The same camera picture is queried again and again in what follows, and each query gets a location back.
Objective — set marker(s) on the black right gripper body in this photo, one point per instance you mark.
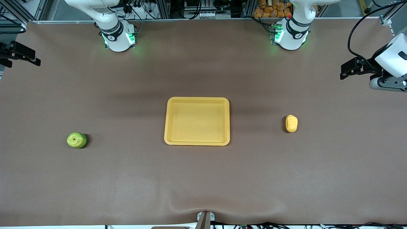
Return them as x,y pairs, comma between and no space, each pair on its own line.
7,52

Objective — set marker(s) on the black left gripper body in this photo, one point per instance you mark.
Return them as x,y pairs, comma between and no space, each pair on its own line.
368,66

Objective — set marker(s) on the yellow potato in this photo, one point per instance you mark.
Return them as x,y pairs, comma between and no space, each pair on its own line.
291,123

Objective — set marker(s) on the green apple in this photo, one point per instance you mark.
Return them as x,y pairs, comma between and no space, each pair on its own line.
76,140

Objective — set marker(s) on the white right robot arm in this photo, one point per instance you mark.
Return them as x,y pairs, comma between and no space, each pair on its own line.
116,35

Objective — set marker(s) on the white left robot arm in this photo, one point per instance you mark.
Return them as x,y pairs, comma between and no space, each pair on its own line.
292,35

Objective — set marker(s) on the yellow plastic tray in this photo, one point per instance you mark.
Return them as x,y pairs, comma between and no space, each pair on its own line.
197,122

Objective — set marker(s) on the bag of orange items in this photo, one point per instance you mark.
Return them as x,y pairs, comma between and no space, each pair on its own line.
272,9

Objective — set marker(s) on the white connector strip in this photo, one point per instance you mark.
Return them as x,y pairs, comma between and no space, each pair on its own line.
207,15

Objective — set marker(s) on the brown table mat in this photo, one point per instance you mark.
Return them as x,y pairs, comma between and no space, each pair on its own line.
203,181

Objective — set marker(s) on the metal table clamp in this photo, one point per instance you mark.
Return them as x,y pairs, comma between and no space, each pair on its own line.
205,219

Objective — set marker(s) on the aluminium frame with struts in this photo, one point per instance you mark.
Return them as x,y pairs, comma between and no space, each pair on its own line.
12,12

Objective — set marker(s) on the silver aluminium frame post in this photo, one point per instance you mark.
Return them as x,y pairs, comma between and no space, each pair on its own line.
386,19

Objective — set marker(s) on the silver aluminium table rail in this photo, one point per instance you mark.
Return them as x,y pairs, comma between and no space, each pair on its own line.
206,20

